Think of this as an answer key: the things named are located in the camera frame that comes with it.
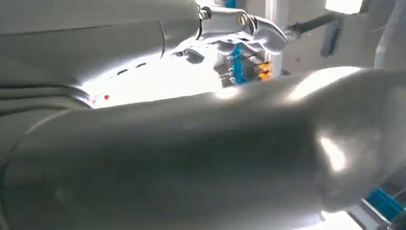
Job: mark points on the white plastic body cover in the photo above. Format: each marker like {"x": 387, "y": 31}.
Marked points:
{"x": 152, "y": 82}

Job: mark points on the orange connector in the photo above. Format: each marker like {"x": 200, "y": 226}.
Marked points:
{"x": 265, "y": 66}
{"x": 265, "y": 76}

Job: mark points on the blue part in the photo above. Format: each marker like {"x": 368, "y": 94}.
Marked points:
{"x": 385, "y": 203}
{"x": 238, "y": 66}

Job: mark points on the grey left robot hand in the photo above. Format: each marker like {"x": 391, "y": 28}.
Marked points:
{"x": 190, "y": 158}

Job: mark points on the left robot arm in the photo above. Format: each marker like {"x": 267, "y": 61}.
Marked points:
{"x": 31, "y": 98}

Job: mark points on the dark tube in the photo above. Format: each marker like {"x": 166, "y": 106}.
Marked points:
{"x": 314, "y": 23}

